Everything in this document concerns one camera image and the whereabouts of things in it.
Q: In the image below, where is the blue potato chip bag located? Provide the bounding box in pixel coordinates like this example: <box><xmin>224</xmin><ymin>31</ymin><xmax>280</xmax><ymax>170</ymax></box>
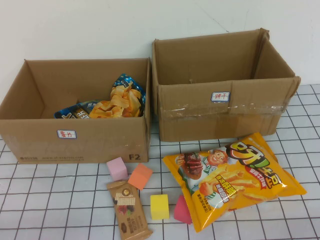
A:
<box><xmin>53</xmin><ymin>73</ymin><xmax>147</xmax><ymax>120</ymax></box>

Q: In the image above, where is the cardboard box printed F2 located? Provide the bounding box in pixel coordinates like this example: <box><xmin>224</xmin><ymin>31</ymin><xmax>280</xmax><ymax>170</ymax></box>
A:
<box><xmin>0</xmin><ymin>57</ymin><xmax>152</xmax><ymax>165</ymax></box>

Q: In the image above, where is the orange foam cube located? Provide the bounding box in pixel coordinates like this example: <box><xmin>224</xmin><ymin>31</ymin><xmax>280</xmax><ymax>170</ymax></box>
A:
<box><xmin>127</xmin><ymin>163</ymin><xmax>154</xmax><ymax>191</ymax></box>

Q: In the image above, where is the red foam block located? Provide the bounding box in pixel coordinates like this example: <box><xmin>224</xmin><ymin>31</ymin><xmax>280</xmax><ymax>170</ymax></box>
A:
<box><xmin>174</xmin><ymin>194</ymin><xmax>193</xmax><ymax>225</ymax></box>

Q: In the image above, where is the white label on taped box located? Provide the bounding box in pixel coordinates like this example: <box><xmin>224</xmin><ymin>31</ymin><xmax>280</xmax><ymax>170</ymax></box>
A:
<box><xmin>211</xmin><ymin>91</ymin><xmax>231</xmax><ymax>103</ymax></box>

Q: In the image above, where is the yellow fries snack bag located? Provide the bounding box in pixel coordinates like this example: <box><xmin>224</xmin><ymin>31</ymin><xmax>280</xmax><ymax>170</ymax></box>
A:
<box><xmin>161</xmin><ymin>132</ymin><xmax>308</xmax><ymax>233</ymax></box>

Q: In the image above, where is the brown wafer snack bar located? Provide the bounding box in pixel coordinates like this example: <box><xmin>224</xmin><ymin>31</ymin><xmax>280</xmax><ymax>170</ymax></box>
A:
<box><xmin>106</xmin><ymin>180</ymin><xmax>154</xmax><ymax>240</ymax></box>

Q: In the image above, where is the white label on F2 box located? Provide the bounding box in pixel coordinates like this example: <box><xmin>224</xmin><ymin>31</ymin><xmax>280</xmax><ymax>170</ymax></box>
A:
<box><xmin>57</xmin><ymin>129</ymin><xmax>78</xmax><ymax>140</ymax></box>

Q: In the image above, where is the pink foam cube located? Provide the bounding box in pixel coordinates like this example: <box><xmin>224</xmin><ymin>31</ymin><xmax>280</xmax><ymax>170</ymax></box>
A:
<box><xmin>106</xmin><ymin>156</ymin><xmax>130</xmax><ymax>181</ymax></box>

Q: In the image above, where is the plain taped cardboard box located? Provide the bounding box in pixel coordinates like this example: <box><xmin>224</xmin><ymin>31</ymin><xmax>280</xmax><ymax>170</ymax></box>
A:
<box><xmin>151</xmin><ymin>27</ymin><xmax>302</xmax><ymax>143</ymax></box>

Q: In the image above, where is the yellow foam cube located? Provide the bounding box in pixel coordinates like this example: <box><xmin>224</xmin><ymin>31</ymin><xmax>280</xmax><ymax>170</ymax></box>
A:
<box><xmin>150</xmin><ymin>194</ymin><xmax>170</xmax><ymax>221</ymax></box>

